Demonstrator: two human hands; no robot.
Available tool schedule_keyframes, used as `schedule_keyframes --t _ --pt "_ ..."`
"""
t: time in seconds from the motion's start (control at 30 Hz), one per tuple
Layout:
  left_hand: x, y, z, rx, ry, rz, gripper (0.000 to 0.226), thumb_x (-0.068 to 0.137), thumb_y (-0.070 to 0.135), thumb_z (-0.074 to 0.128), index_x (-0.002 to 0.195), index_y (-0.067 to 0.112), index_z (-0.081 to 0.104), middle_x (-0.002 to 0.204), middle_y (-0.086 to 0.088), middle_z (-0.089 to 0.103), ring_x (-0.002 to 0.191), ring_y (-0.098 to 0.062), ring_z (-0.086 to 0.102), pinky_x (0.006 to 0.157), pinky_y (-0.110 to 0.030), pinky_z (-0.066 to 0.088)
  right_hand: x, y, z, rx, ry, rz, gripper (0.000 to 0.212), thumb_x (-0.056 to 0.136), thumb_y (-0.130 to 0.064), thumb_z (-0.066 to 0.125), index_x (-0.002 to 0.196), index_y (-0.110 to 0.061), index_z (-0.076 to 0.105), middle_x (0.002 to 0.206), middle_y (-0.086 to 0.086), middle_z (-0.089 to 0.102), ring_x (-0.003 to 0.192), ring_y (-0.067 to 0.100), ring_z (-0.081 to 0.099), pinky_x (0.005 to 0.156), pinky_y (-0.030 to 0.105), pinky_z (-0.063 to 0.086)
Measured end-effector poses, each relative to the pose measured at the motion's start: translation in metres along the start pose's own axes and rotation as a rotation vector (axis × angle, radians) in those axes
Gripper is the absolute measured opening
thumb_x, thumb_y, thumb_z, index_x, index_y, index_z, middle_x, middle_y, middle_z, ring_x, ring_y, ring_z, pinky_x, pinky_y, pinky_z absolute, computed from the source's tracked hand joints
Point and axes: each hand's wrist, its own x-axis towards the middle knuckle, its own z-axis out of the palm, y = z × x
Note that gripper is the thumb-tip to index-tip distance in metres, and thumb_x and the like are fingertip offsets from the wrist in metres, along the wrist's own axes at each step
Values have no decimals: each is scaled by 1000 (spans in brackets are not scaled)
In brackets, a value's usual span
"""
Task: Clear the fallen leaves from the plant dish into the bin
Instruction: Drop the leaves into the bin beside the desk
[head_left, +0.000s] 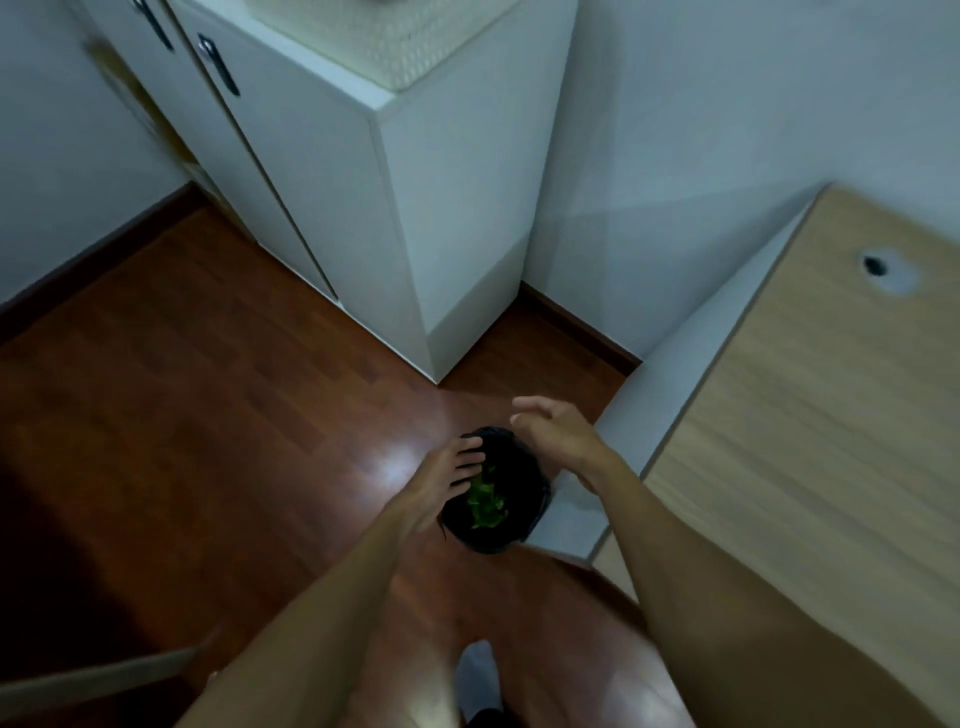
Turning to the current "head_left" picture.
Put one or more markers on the person's left hand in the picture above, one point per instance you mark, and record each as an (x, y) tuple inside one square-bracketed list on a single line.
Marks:
[(439, 487)]

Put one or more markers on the person's right hand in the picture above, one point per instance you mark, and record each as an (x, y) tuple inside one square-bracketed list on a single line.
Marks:
[(570, 439)]

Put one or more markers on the person's right fingers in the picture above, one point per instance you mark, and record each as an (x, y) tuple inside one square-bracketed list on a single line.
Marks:
[(534, 420)]

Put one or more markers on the person's left fingers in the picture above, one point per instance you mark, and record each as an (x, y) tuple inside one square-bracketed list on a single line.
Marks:
[(466, 456)]

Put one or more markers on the person's right forearm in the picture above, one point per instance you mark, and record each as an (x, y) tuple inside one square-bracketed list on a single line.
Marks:
[(720, 592)]

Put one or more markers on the person's left forearm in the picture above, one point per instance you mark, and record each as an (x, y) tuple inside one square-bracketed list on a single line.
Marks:
[(322, 622)]

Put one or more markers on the green vegetable scraps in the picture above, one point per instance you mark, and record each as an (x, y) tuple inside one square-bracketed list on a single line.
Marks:
[(486, 502)]

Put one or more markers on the black trash bin with bag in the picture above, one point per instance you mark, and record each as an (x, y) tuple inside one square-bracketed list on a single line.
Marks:
[(521, 487)]

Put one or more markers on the person's grey sock foot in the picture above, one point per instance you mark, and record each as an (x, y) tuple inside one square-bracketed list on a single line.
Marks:
[(476, 679)]

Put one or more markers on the white cabinet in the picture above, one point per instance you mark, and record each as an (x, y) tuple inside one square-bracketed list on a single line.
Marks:
[(360, 187)]

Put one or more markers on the light wooden desk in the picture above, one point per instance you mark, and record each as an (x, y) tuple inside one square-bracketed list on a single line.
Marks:
[(825, 435)]

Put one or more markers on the white woven basket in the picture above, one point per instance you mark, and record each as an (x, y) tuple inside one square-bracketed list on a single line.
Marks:
[(390, 34)]

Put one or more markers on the grey flat board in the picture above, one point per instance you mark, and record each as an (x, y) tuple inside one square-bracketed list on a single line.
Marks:
[(90, 682)]

